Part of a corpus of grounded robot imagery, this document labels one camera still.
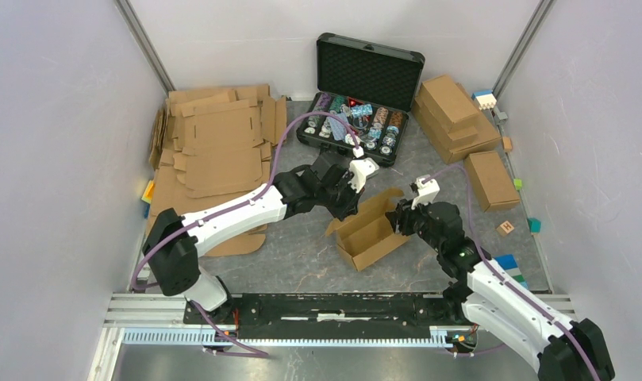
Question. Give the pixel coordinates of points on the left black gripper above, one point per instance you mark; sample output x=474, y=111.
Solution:
x=351, y=205

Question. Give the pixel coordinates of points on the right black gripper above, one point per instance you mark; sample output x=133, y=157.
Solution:
x=403, y=213

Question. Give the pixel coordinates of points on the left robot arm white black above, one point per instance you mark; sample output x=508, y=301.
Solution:
x=175, y=242

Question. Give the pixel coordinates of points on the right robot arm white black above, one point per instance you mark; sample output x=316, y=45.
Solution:
x=555, y=345

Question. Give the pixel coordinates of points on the small folded cardboard box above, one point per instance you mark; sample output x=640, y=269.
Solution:
x=491, y=182

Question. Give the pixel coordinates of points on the large folded cardboard box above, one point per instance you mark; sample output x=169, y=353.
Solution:
x=453, y=146

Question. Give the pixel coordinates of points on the wooden letter H block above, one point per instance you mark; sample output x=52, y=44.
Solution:
x=505, y=228

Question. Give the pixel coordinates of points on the black poker chip case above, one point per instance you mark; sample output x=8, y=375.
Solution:
x=365, y=91

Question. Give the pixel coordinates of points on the blue green white block stack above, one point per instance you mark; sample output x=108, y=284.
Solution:
x=509, y=267

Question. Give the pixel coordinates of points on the small wooden cube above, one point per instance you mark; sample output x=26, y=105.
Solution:
x=507, y=144

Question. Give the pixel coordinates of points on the teal cube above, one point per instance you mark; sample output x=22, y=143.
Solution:
x=534, y=225

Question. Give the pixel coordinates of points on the stack of flat cardboard sheets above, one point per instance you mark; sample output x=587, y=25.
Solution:
x=211, y=145

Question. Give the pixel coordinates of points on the grey small block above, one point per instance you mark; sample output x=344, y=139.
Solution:
x=500, y=117

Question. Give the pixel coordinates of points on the blue white toy block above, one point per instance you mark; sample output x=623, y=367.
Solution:
x=484, y=99

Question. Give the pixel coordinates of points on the orange yellow block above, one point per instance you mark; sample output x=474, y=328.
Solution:
x=148, y=192

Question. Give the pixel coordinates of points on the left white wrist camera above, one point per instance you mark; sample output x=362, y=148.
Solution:
x=361, y=168

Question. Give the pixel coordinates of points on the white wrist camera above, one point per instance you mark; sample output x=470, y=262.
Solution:
x=425, y=188
x=361, y=168

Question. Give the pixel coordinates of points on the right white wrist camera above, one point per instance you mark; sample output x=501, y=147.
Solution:
x=425, y=188

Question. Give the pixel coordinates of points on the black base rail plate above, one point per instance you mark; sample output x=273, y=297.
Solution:
x=338, y=316

